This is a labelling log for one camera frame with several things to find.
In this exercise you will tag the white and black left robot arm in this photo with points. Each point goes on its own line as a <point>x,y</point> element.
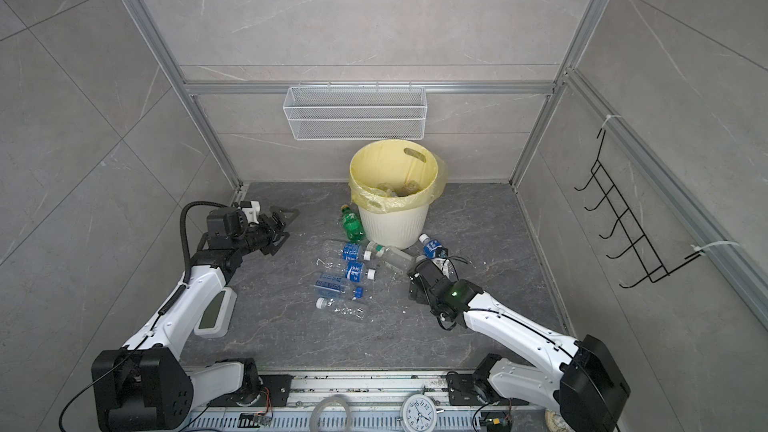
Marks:
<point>142,385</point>

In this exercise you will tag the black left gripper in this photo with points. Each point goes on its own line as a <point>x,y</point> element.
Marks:
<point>272,232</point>

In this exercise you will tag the white wire mesh basket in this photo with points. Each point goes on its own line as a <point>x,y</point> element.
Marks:
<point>366,112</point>

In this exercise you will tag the blue label bottle white cap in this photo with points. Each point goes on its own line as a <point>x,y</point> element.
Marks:
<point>349,251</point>

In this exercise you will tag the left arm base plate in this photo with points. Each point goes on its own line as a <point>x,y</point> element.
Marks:
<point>274,391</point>

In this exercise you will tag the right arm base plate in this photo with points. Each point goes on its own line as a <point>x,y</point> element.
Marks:
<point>462,390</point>

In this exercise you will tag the clear tube loop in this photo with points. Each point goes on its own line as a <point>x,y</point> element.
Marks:
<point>331,407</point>

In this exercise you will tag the green bottle near bin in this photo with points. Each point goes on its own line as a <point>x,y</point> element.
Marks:
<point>352,224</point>

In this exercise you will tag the white bin with yellow bag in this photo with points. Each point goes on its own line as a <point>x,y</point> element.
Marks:
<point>393,183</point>

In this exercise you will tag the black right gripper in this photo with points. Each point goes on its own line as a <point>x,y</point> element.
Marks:
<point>423,298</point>

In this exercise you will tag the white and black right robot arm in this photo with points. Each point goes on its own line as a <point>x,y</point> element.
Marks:
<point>578,379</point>

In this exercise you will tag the clear bottle blue cap bottom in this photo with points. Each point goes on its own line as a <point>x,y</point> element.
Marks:
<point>332,286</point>

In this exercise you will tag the black wire hook rack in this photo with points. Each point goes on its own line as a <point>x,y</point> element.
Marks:
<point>627,225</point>

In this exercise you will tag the white analog clock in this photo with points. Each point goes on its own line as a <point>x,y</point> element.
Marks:
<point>419,414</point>

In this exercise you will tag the crushed clear bottle white cap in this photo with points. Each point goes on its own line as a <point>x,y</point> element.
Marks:
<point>341,308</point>

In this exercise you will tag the white digital display device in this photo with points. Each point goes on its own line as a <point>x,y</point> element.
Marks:
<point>216,318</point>

